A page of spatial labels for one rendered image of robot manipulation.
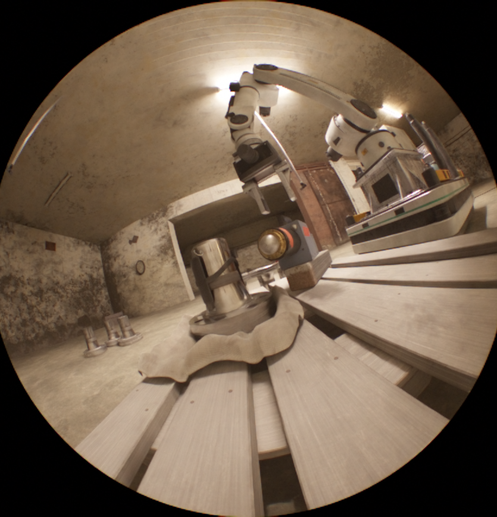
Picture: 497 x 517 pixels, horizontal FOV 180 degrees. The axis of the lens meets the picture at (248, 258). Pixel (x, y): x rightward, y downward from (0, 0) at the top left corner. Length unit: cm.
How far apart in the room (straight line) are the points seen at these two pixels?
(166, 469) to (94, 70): 293
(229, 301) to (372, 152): 122
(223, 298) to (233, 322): 8
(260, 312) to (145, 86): 283
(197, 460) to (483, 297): 34
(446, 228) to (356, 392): 77
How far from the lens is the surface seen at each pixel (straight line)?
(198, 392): 25
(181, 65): 273
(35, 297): 509
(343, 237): 518
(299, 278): 59
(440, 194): 85
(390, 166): 114
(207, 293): 42
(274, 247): 42
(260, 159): 79
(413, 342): 21
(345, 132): 132
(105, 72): 280
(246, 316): 35
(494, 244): 43
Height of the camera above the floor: 28
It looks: 4 degrees up
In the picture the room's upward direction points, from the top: 20 degrees counter-clockwise
